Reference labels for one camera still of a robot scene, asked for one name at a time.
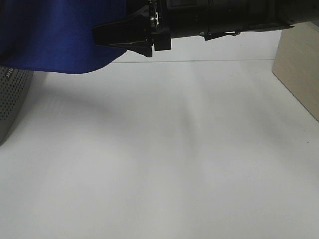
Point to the grey perforated plastic basket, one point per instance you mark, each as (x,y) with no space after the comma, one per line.
(14,86)

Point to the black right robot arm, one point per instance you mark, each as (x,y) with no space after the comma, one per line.
(232,17)

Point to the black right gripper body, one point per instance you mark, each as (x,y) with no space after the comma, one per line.
(171,19)

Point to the blue microfibre towel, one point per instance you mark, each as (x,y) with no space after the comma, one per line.
(56,35)

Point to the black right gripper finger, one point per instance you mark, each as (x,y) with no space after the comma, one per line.
(132,33)

